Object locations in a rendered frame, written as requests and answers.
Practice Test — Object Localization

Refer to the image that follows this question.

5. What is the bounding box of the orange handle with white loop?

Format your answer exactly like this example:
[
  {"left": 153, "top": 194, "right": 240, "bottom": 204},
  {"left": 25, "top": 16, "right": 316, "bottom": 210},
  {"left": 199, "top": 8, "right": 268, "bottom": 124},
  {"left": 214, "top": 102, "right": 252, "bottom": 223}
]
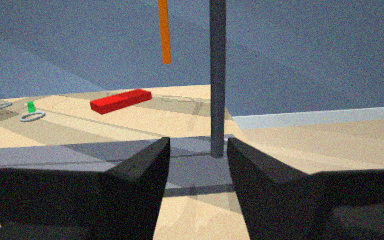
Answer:
[{"left": 157, "top": 0, "right": 171, "bottom": 64}]

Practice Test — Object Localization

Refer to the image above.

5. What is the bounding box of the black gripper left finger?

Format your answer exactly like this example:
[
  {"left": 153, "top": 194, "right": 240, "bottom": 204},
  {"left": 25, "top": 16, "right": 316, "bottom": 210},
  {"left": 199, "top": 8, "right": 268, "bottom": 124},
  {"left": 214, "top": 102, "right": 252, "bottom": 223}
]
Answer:
[{"left": 0, "top": 137, "right": 170, "bottom": 240}]

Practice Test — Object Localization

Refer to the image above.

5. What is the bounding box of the white loop with green handle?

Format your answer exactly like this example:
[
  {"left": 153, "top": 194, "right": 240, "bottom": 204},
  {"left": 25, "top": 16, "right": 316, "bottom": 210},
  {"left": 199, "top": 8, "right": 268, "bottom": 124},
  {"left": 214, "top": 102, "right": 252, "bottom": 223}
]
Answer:
[{"left": 20, "top": 101, "right": 45, "bottom": 122}]

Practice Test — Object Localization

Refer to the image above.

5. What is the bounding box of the red rectangular block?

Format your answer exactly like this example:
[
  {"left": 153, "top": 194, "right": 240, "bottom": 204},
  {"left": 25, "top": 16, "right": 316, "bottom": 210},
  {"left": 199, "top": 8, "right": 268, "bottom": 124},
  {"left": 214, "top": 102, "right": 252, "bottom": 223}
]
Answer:
[{"left": 89, "top": 89, "right": 152, "bottom": 115}]

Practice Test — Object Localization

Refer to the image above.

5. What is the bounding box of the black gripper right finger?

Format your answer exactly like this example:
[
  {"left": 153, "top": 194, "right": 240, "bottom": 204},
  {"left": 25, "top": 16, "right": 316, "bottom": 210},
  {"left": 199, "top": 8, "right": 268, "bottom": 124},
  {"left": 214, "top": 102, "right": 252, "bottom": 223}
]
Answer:
[{"left": 227, "top": 137, "right": 384, "bottom": 240}]

